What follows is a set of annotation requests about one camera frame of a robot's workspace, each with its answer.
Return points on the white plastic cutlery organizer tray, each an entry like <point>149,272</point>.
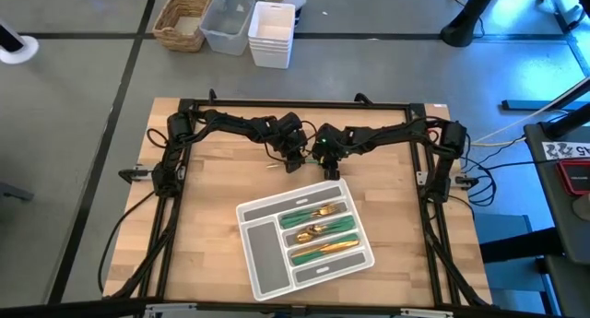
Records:
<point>265,260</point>

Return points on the black crossbar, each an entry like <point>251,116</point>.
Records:
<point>69,309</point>

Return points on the clear plastic bin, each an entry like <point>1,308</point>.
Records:
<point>226,37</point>

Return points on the silver frame bracket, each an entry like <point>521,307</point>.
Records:
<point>422,178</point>

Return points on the black clamp with silver jaw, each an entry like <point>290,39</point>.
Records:
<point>131,174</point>
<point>465,182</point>

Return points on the black metal table frame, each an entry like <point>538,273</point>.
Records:
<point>299,103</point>

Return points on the black frame clamp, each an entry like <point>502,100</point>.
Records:
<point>212,96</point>
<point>363,99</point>

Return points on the black stand with round base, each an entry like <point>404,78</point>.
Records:
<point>461,34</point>

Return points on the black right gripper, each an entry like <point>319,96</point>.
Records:
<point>332,143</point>

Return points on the red and black device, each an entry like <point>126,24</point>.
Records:
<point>576,177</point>

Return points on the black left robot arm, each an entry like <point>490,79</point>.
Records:
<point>230,122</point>

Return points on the black floor stand bar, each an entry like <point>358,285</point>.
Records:
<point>530,105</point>

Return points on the white plastic bin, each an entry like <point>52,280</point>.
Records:
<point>272,55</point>

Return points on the white round stand base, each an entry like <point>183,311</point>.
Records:
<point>25,50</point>

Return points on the grey round object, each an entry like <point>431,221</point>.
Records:
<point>583,209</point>

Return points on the silver corner bracket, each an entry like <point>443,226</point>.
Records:
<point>426,313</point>
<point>170,309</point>

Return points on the dark grey side table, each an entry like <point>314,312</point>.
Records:
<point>558,226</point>

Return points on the dark grey furniture foot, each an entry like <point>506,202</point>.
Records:
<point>16,192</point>

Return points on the white printed paper tag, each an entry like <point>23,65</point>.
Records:
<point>564,150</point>

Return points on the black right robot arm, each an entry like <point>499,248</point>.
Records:
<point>392,131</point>

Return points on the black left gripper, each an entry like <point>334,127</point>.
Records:
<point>290,136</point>

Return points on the woven wicker basket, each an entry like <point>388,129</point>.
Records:
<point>184,43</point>

